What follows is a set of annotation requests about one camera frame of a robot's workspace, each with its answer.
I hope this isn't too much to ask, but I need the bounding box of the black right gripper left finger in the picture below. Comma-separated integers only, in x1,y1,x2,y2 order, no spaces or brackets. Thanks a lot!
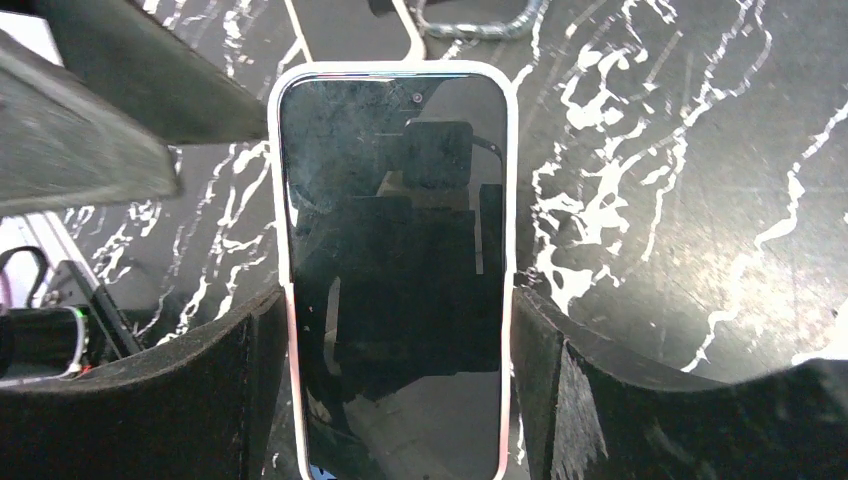
1,286,287,479

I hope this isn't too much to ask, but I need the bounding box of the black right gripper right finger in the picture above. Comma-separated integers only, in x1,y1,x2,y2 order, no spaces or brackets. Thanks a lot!
511,287,847,479

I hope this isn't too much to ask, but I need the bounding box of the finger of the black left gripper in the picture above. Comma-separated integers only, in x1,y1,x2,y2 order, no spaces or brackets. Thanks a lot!
1,33,180,216
36,0,268,145

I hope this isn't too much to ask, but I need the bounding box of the black smartphone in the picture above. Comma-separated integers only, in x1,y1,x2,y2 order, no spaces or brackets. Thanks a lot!
278,74,509,480

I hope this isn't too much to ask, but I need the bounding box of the clear phone case with phone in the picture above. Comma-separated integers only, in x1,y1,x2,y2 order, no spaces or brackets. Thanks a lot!
370,0,551,41

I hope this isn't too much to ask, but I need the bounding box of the cream cased phone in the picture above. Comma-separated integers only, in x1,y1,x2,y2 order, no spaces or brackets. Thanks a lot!
283,0,429,64

